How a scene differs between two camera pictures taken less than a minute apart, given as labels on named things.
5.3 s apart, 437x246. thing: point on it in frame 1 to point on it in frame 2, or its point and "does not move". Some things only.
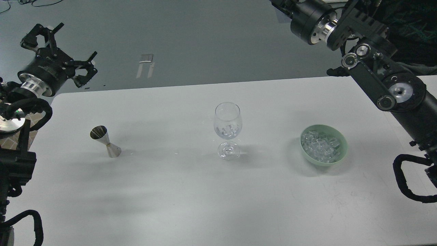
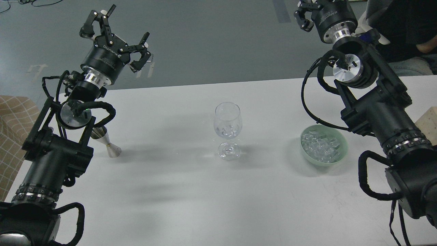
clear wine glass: [228, 124] does not move
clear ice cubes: [321, 148] does not move
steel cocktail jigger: [99, 133] does not move
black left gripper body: [47, 72] to [103, 63]
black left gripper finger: [81, 80] to [137, 65]
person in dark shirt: [412, 26] does not move
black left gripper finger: [29, 41] to [87, 30]
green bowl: [322, 146] does not move
